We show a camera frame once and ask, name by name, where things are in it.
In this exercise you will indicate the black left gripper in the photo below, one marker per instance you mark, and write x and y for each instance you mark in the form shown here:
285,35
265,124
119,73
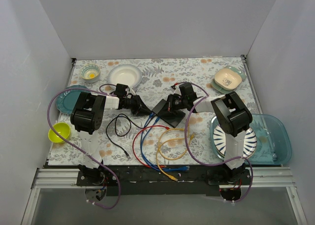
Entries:
137,105

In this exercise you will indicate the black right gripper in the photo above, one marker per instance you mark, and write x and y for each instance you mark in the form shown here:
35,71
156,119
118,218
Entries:
171,106

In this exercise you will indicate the black network switch box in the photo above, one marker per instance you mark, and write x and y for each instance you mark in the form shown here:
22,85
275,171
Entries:
171,117

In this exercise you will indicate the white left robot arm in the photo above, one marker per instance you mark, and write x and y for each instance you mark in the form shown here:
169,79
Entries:
87,117

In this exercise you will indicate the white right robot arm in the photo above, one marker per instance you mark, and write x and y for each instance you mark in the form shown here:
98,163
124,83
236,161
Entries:
233,117

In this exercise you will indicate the floral patterned tablecloth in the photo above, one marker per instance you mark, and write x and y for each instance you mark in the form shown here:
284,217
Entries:
115,140

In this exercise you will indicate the white shallow bowl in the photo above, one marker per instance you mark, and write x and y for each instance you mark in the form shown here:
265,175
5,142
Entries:
126,74

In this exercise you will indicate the cream square bowl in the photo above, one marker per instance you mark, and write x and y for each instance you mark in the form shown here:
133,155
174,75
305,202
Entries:
227,79

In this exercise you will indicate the small patterned bowl yellow centre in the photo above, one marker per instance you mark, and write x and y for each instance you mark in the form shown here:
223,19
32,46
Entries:
90,73

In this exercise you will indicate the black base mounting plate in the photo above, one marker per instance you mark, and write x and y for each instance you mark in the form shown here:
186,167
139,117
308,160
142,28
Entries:
141,180

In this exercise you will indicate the teal scalloped plate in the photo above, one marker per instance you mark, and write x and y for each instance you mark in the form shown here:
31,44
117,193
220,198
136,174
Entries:
67,100

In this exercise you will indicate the lime green bowl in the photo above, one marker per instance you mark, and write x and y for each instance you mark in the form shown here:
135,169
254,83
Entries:
62,129

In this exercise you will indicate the blue striped round plate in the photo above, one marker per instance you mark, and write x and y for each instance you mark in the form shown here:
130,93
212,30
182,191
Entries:
220,138

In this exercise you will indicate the transparent blue plastic tray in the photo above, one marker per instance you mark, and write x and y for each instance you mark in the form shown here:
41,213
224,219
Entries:
266,141

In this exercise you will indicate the blue ethernet cable end port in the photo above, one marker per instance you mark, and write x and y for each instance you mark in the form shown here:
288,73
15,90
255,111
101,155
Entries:
144,132

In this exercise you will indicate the aluminium frame rail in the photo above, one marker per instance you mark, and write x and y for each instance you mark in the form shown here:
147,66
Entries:
140,196

